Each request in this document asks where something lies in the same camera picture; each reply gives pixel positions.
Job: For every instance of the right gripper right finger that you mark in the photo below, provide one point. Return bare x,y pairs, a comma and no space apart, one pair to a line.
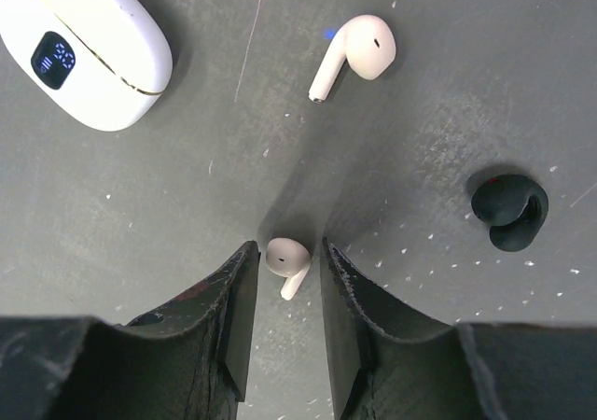
387,360

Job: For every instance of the pink beige earbud charging case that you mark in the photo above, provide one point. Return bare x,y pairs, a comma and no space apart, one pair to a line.
104,62

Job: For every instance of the black earbud right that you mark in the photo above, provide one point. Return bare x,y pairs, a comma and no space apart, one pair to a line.
514,207

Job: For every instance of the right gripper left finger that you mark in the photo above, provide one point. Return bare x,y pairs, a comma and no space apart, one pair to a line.
185,359

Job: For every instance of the pink earbud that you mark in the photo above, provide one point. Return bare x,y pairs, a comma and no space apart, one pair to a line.
366,43
291,260

